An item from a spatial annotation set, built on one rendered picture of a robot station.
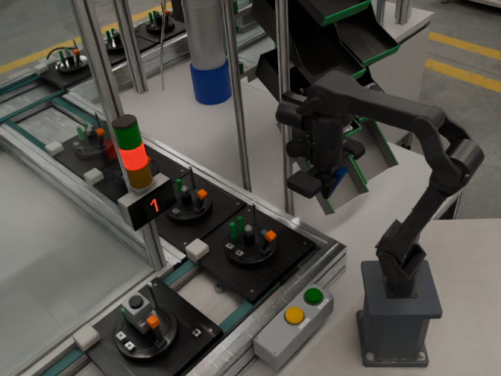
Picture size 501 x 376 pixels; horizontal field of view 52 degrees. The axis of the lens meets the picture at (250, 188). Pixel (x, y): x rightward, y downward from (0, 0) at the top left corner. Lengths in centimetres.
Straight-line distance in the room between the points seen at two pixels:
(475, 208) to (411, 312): 192
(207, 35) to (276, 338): 122
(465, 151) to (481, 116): 287
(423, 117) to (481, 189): 229
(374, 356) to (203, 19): 131
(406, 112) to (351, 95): 10
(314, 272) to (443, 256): 39
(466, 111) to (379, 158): 226
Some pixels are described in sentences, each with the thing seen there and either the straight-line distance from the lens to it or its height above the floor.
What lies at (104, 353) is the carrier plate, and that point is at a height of 97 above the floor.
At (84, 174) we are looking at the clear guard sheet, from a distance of 107.
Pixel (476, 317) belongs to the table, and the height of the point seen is 86.
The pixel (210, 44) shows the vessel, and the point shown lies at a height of 112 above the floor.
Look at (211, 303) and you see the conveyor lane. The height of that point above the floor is 92.
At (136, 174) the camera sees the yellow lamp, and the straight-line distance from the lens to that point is 108.
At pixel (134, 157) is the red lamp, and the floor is 134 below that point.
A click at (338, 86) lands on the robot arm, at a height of 150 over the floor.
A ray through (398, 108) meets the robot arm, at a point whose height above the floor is 149.
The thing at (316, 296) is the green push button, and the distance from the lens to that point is 122.
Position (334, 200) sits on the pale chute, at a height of 101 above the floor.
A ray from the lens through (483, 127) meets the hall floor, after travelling 362.
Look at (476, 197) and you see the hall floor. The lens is 305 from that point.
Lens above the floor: 194
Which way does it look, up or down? 40 degrees down
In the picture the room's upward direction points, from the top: 6 degrees counter-clockwise
